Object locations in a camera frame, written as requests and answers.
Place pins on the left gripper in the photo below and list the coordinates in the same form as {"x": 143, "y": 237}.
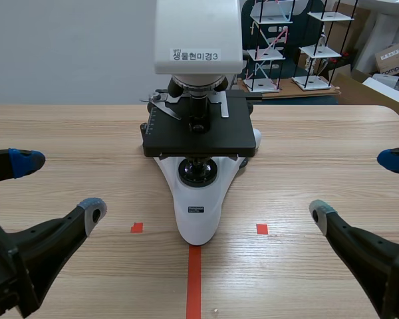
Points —
{"x": 6, "y": 276}

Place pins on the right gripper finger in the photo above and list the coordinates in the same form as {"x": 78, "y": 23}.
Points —
{"x": 397, "y": 161}

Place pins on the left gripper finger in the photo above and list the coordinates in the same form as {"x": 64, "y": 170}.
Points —
{"x": 20, "y": 163}

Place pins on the open cardboard box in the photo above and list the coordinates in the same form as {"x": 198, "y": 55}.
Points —
{"x": 369, "y": 93}

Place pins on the brown cardboard box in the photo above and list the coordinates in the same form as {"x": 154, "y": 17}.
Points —
{"x": 394, "y": 58}

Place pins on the white shelf tower black rods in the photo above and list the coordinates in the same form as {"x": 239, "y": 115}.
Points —
{"x": 319, "y": 51}

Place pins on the white and black microscope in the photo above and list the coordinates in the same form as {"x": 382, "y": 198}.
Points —
{"x": 199, "y": 212}

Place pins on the dark blue chair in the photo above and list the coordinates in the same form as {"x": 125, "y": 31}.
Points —
{"x": 301, "y": 30}

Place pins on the white shelf tower with straws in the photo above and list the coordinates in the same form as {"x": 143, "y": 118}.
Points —
{"x": 265, "y": 54}

